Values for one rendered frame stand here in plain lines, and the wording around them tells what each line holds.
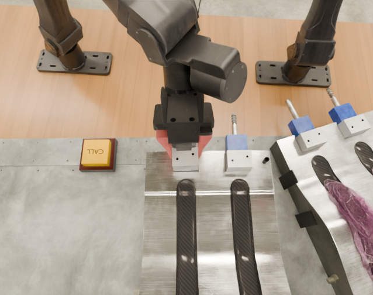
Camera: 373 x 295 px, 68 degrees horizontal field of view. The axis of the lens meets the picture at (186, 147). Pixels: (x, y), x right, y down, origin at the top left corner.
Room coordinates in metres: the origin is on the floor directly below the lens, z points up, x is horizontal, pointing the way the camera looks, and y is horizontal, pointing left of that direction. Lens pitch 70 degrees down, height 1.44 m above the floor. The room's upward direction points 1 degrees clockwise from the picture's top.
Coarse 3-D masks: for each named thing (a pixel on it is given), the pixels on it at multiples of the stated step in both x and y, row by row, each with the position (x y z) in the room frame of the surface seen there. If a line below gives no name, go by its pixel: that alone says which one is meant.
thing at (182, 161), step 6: (174, 150) 0.18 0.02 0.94; (192, 150) 0.18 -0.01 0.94; (174, 156) 0.17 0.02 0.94; (180, 156) 0.17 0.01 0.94; (186, 156) 0.17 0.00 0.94; (192, 156) 0.17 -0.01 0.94; (174, 162) 0.15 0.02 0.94; (180, 162) 0.15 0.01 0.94; (186, 162) 0.15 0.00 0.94; (192, 162) 0.15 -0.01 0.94; (198, 162) 0.15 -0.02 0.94; (174, 168) 0.15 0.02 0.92; (180, 168) 0.15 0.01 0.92; (186, 168) 0.15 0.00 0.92; (192, 168) 0.15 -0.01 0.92
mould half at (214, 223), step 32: (160, 160) 0.17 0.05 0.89; (224, 160) 0.17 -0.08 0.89; (256, 160) 0.18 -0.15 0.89; (160, 192) 0.11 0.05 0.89; (224, 192) 0.11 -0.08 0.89; (256, 192) 0.11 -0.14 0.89; (160, 224) 0.05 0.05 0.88; (224, 224) 0.05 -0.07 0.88; (256, 224) 0.05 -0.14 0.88; (160, 256) -0.01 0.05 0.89; (224, 256) -0.01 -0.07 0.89; (256, 256) -0.01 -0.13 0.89; (160, 288) -0.06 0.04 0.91; (224, 288) -0.06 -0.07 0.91; (288, 288) -0.06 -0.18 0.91
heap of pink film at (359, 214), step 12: (372, 168) 0.17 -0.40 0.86; (336, 192) 0.11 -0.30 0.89; (348, 192) 0.11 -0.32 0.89; (336, 204) 0.09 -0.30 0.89; (348, 204) 0.08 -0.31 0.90; (360, 204) 0.08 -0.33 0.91; (348, 216) 0.06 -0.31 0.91; (360, 216) 0.06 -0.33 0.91; (372, 216) 0.06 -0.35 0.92; (360, 228) 0.04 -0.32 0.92; (372, 228) 0.04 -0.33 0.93; (360, 240) 0.02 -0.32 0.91; (372, 240) 0.02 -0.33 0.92; (360, 252) 0.00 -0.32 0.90; (372, 252) 0.00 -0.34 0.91; (372, 264) -0.02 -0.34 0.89; (372, 276) -0.04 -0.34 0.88
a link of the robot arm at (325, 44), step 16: (320, 0) 0.47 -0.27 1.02; (336, 0) 0.46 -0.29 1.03; (320, 16) 0.45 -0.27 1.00; (336, 16) 0.45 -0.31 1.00; (304, 32) 0.45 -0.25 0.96; (320, 32) 0.43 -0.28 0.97; (304, 48) 0.42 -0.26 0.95; (320, 48) 0.41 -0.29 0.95; (304, 64) 0.40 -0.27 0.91; (320, 64) 0.40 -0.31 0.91
